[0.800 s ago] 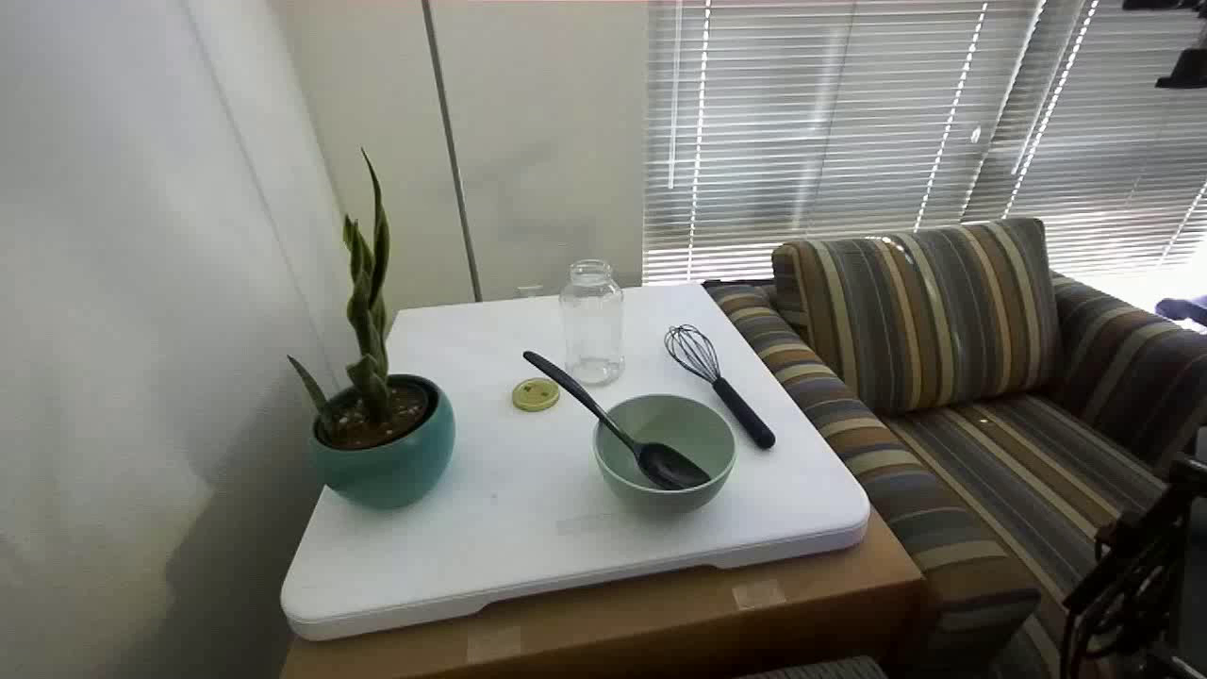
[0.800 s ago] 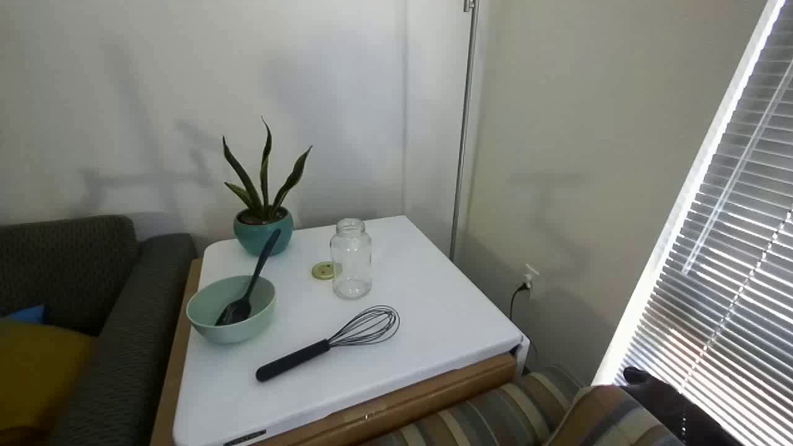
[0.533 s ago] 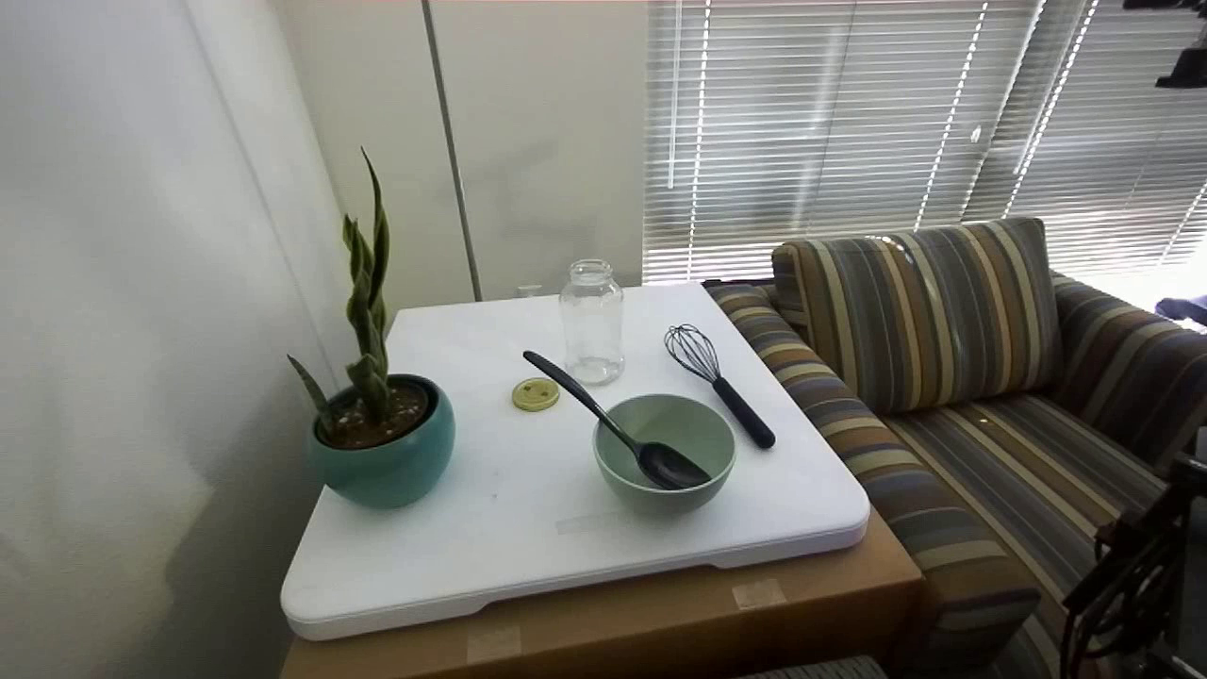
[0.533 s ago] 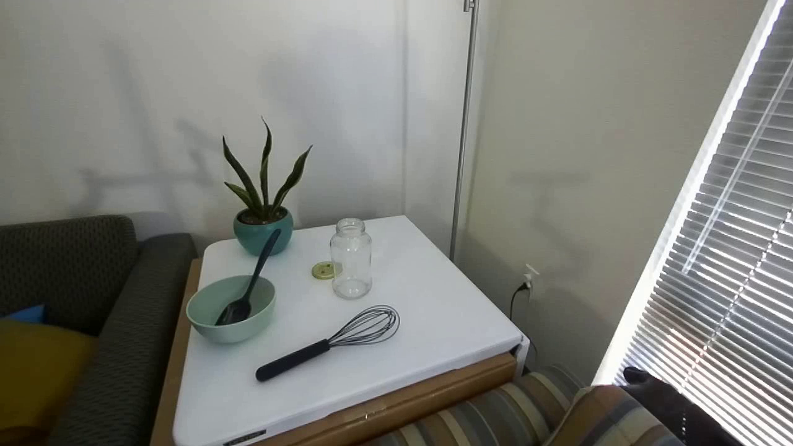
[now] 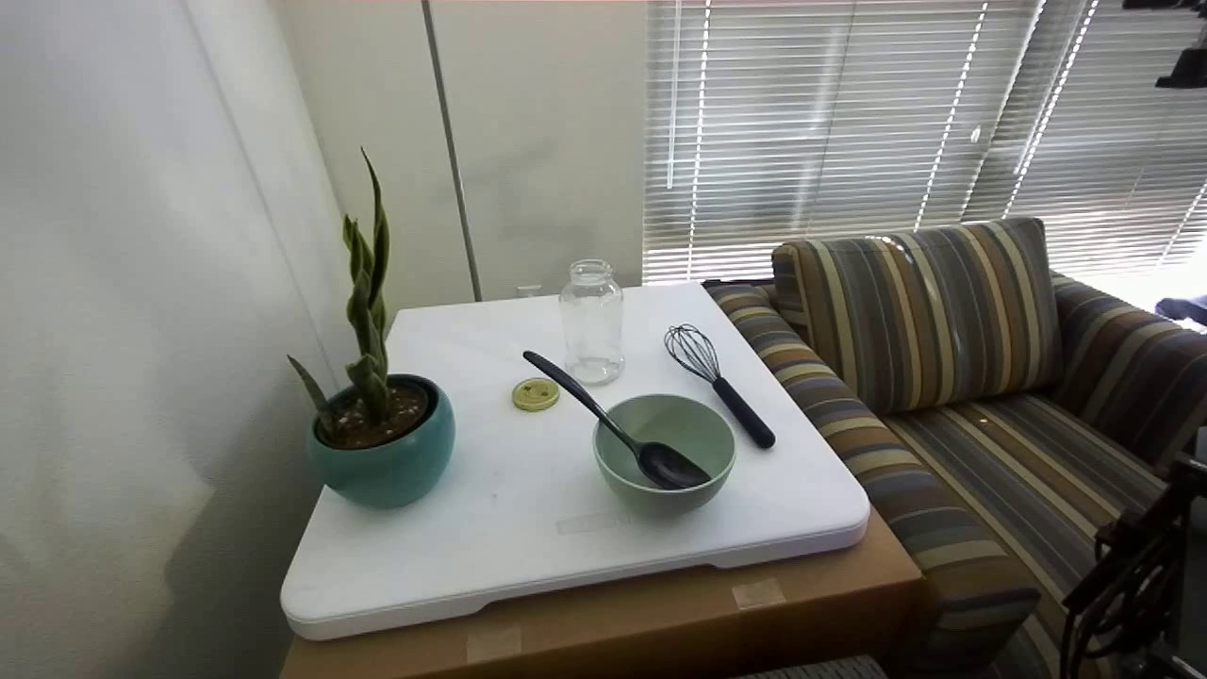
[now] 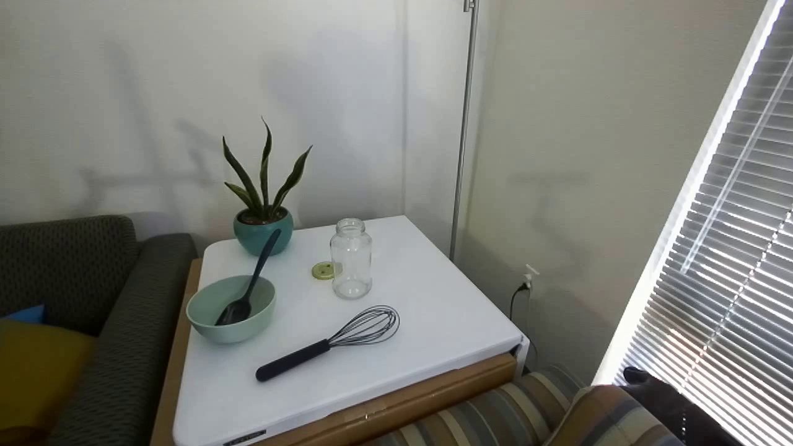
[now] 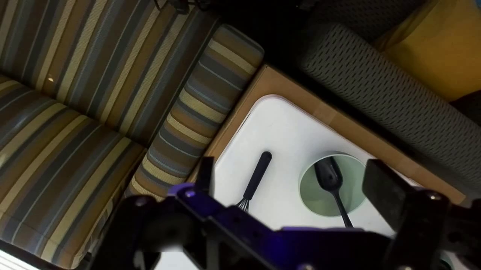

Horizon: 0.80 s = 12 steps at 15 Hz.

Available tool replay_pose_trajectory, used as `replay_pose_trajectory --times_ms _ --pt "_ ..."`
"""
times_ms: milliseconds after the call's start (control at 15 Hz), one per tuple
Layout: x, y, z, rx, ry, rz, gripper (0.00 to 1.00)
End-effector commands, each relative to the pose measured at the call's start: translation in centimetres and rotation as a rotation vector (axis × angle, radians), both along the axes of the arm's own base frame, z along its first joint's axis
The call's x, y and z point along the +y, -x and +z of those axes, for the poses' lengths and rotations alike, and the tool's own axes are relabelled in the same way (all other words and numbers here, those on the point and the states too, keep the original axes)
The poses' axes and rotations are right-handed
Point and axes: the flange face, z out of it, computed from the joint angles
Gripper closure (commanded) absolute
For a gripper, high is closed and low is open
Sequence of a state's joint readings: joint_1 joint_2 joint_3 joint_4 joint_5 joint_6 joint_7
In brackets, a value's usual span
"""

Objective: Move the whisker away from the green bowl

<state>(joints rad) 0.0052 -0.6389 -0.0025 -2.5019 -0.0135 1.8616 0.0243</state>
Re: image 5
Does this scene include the black handled wire whisk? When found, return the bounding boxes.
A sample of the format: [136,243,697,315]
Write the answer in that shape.
[661,321,781,452]

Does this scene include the green ceramic bowl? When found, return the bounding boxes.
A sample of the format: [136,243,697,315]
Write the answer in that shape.
[591,393,740,515]

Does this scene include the clear glass jar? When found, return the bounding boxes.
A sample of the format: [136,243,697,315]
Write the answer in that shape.
[559,252,629,389]

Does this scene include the black plastic spoon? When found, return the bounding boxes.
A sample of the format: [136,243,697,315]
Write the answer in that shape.
[521,345,715,495]

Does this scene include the yellow jar lid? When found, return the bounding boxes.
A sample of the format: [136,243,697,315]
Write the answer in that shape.
[511,373,564,415]

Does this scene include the green snake plant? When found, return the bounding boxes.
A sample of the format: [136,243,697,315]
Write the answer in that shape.
[285,147,438,438]

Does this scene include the teal ceramic plant pot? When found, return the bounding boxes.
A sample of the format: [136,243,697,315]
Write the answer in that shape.
[305,369,461,514]

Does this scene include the brown cardboard box base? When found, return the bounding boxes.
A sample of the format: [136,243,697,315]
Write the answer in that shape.
[275,506,928,679]

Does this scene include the striped sofa cushion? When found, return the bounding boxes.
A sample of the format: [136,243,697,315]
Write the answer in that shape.
[769,213,1064,420]

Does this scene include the white window blinds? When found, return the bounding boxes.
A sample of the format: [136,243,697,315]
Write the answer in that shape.
[642,0,1207,314]

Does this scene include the striped fabric sofa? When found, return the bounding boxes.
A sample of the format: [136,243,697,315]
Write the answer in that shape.
[703,267,1207,679]

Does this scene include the blue fabric item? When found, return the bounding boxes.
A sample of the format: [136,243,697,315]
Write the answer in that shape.
[1156,295,1207,328]

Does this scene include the black metal frame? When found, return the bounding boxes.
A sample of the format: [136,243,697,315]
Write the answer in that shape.
[1058,450,1207,679]

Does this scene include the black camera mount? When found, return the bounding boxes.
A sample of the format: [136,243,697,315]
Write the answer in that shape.
[1119,0,1207,89]

